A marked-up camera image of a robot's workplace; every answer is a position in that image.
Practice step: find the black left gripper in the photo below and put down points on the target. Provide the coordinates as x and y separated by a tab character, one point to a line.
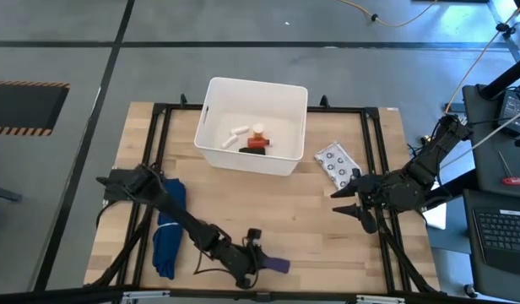
239	262

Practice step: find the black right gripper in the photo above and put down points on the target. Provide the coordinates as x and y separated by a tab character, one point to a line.
382	192

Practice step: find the purple bandage roll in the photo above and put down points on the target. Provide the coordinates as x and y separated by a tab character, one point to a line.
279	265

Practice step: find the white patterned packet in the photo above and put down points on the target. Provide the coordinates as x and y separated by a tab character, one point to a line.
336	162

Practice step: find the red bottle with white cap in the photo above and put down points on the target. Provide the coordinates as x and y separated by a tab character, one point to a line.
256	143

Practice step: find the small black item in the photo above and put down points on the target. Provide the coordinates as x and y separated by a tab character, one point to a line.
251	150

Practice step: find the orange pill bottle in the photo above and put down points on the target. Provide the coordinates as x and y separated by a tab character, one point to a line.
258	128

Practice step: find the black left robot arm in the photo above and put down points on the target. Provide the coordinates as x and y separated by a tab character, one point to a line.
180	215

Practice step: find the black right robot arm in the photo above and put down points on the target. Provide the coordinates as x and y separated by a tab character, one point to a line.
429	164

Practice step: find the white perforated plastic basket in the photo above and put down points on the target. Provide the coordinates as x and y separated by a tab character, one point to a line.
260	97

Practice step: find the white paper sheet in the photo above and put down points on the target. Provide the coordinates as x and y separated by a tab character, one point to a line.
437	219

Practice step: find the blue folded cloth bundle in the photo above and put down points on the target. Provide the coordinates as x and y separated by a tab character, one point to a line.
169	228

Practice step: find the black caster wheel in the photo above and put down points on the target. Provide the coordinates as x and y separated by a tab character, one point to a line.
469	290

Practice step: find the black keyboard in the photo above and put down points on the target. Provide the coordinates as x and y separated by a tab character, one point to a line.
505	230

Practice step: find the black cart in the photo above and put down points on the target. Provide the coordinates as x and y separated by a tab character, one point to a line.
475	101

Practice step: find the black power adapter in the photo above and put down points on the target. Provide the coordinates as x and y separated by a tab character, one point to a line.
513	110

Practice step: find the black crossbar with silver brackets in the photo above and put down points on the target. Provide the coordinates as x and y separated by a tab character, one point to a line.
74	297

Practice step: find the black stand pole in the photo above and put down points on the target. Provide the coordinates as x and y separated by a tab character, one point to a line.
507	78

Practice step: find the grey chair leg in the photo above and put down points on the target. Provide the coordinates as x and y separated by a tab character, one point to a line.
2	194

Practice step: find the black hazard-striped floor mat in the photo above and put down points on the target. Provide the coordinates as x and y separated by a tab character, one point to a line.
23	105

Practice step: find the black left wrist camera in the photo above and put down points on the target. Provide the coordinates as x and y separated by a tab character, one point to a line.
254	233

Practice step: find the black aluminium table frame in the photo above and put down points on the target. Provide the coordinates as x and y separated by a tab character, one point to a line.
175	106

